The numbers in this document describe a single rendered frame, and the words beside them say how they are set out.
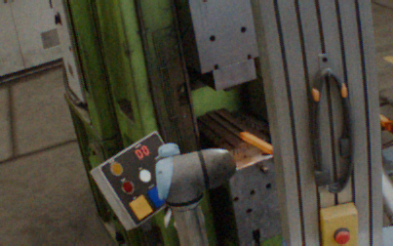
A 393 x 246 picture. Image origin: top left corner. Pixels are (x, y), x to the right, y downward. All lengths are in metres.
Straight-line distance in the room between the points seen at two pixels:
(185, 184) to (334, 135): 0.57
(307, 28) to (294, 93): 0.15
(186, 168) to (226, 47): 1.03
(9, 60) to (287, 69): 6.85
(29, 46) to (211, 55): 5.44
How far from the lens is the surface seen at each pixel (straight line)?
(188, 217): 1.97
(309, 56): 1.42
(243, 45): 2.88
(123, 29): 2.80
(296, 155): 1.53
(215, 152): 1.94
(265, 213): 3.16
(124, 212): 2.61
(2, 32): 8.05
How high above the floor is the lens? 2.33
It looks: 24 degrees down
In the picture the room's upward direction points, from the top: 11 degrees counter-clockwise
